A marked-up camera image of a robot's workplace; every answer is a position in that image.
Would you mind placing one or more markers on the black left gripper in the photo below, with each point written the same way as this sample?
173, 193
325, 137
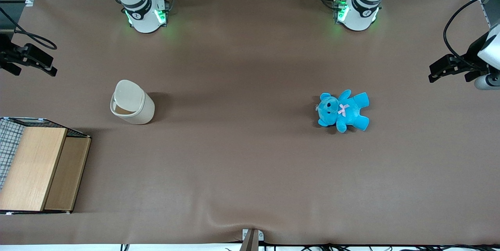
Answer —
471, 57

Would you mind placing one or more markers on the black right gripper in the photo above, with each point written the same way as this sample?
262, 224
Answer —
4, 53

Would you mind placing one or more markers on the cream trash can with lid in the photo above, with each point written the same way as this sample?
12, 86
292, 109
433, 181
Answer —
142, 108

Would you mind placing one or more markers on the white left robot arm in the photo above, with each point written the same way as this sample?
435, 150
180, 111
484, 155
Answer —
357, 18

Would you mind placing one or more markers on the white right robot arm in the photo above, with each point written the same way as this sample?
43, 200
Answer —
144, 18

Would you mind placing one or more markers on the blue teddy bear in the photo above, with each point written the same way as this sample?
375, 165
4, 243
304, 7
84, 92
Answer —
349, 112

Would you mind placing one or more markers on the light wooden board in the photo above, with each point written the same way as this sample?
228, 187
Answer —
33, 169

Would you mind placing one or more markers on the darker wooden board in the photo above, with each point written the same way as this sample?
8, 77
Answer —
66, 176

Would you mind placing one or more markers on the brown table mat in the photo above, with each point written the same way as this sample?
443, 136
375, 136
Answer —
250, 165

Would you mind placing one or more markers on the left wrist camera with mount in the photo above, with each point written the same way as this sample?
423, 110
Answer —
488, 83

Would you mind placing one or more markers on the metal camera stand bracket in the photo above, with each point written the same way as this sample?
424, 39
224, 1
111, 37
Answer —
252, 239

